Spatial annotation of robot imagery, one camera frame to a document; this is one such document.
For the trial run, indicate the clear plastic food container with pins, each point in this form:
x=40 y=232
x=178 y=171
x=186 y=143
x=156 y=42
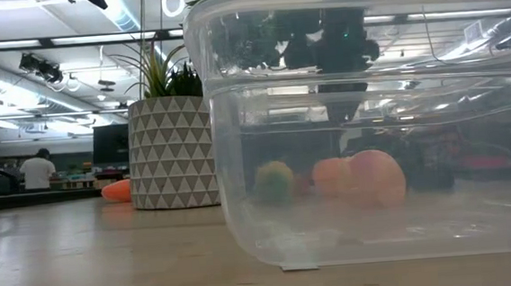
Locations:
x=423 y=221

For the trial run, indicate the yellow toy bell pepper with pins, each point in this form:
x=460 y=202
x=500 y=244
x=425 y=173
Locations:
x=274 y=182

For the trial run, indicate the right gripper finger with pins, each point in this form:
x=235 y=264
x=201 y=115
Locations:
x=336 y=101
x=354 y=100

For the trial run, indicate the toy orange fruit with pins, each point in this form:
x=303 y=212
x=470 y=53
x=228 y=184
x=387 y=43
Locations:
x=330 y=177

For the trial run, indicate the person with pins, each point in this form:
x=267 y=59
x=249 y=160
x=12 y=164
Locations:
x=37 y=172

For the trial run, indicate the pink toy peach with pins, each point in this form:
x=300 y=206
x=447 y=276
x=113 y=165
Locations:
x=377 y=177

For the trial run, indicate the black ceiling-mounted device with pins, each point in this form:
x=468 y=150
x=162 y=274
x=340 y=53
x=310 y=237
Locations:
x=43 y=67

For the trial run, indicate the succulent in triangle-patterned pot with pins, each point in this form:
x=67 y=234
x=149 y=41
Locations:
x=171 y=158

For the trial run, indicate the orange toy carrot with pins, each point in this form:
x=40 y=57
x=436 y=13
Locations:
x=117 y=192

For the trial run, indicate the black aluminium table frame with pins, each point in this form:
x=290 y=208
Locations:
x=47 y=199

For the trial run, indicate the dark monitor screen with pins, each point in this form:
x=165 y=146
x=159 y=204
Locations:
x=110 y=144

